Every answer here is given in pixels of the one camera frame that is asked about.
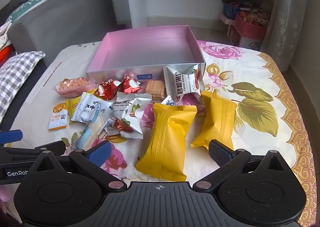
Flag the white and pink rack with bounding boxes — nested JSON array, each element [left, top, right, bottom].
[[219, 12, 263, 50]]

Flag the clear wafer biscuit packet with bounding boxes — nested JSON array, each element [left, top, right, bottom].
[[144, 80, 167, 104]]

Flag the red foil snack packet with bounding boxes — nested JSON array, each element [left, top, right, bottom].
[[117, 75, 143, 99], [95, 79, 123, 101]]

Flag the grey checkered pillow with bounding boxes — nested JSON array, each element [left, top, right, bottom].
[[0, 51, 46, 117]]

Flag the clear cake packet blue label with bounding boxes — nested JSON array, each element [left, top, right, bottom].
[[70, 118, 118, 152]]

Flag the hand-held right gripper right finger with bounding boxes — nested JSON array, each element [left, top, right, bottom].
[[193, 139, 288, 190]]

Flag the floral tablecloth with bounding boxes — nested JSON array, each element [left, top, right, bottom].
[[0, 40, 315, 227]]

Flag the white and blue biscuit packet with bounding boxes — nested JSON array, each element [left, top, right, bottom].
[[72, 92, 114, 125]]

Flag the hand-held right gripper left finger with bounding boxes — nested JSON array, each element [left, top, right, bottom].
[[32, 140, 127, 190]]

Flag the large pink plastic basket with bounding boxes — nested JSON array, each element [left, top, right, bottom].
[[235, 13, 268, 40]]

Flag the small yellow snack packet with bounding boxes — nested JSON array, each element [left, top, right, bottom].
[[68, 98, 83, 125]]

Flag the small white pecan packet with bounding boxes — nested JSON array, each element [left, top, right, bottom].
[[110, 92, 152, 140]]

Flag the white lace curtain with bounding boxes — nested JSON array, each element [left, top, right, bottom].
[[260, 0, 310, 73]]

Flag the large yellow snack packet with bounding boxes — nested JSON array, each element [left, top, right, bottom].
[[190, 90, 238, 151], [135, 102, 198, 182]]

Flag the small blue and white packet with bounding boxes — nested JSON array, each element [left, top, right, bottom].
[[160, 96, 175, 106]]

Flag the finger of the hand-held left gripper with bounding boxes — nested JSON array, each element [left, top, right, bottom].
[[0, 140, 66, 160], [0, 129, 23, 144]]

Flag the grey sofa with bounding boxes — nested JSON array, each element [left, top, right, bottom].
[[0, 0, 118, 63]]

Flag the large white nut packet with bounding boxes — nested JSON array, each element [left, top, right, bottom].
[[162, 63, 206, 106]]

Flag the patterned box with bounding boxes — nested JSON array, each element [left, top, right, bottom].
[[229, 26, 242, 46]]

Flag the orange cloth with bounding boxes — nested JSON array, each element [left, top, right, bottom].
[[0, 45, 16, 64]]

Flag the blue storage box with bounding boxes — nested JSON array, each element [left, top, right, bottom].
[[223, 2, 242, 20]]

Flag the floral folded cloth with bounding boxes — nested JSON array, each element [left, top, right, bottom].
[[0, 22, 13, 49]]

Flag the teal cushion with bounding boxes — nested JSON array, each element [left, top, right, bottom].
[[5, 0, 60, 24]]

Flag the small orange and white packet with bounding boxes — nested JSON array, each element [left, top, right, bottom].
[[48, 102, 69, 131]]

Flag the pink and silver cardboard box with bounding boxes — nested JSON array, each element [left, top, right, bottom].
[[86, 25, 207, 93]]

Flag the clear pink nougat packet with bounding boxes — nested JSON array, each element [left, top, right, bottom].
[[52, 78, 97, 98]]

